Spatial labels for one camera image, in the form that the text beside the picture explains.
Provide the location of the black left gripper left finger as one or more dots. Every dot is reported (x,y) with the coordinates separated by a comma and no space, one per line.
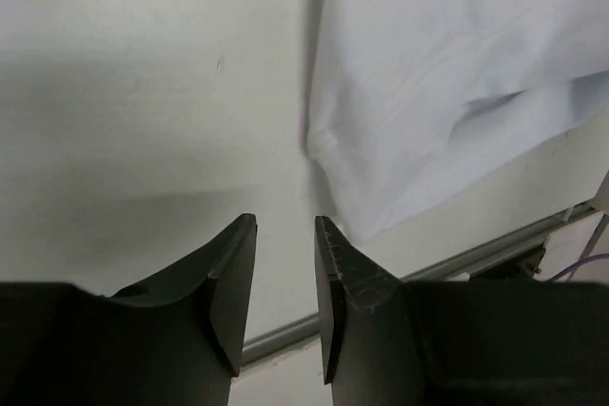
(173,338)

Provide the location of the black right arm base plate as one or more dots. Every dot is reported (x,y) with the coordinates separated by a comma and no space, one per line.
(523,266)

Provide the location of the white skirt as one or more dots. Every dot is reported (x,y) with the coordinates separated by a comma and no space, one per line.
(412,101)

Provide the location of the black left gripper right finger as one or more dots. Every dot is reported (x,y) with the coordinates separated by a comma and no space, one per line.
(387,341)

